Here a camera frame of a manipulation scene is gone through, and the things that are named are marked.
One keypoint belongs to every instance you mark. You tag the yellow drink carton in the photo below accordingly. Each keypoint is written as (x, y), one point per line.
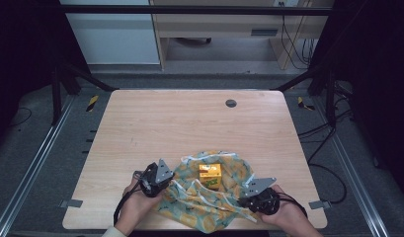
(210, 176)

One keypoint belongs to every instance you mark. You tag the grey round table grommet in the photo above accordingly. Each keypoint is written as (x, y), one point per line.
(231, 103)

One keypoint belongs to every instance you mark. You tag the black metal stand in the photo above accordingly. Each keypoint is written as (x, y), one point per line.
(56, 95)
(329, 98)

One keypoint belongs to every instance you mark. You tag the person's right hand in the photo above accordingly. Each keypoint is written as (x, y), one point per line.
(288, 215)

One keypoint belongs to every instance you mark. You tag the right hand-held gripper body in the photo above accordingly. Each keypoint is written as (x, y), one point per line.
(262, 200)

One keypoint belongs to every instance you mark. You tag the black horizontal frame bar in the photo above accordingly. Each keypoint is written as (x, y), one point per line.
(189, 10)

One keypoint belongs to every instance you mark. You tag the light wooden desk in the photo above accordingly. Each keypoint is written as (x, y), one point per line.
(219, 23)

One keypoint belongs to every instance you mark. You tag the white cabinet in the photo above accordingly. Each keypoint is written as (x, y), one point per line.
(114, 36)

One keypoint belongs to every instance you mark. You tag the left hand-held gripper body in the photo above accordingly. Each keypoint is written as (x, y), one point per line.
(153, 181)

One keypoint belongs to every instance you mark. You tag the aluminium floor rail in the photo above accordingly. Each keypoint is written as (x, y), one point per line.
(31, 168)
(354, 177)

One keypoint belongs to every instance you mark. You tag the person's left hand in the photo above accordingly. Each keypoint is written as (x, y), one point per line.
(135, 210)

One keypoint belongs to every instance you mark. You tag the grey tape tab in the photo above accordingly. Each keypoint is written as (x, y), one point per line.
(319, 204)
(71, 203)

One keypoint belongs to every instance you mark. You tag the green floral cloth bag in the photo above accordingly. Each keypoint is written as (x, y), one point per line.
(196, 204)

